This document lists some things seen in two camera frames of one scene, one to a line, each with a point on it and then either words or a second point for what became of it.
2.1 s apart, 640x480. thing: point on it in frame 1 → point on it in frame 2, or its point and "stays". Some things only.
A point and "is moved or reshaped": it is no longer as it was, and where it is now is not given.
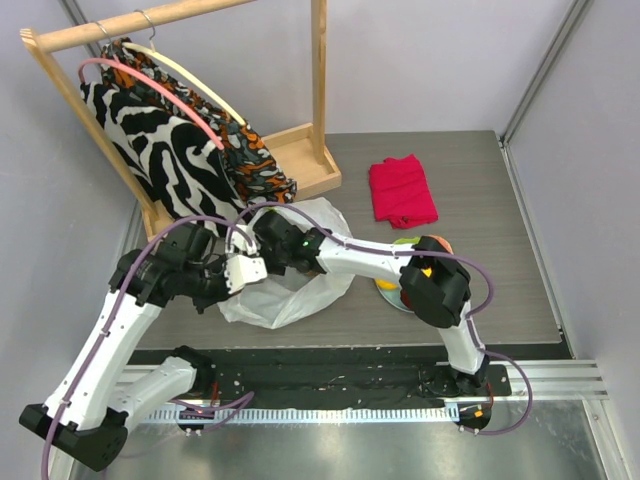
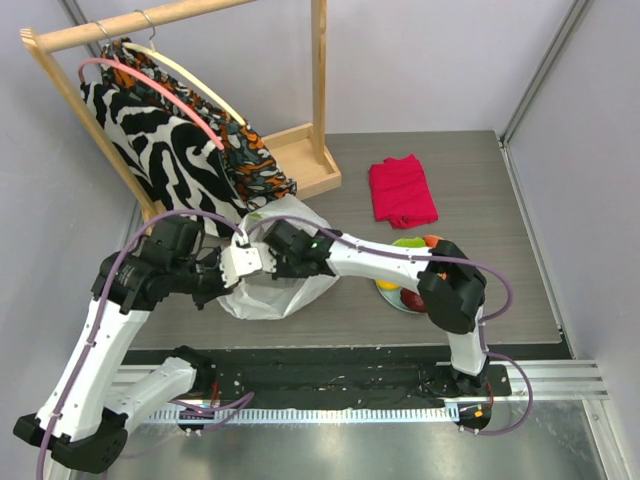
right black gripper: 270,226 stays
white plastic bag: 287,298 is moved or reshaped
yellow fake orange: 386,284 stays
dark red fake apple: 405,298 stays
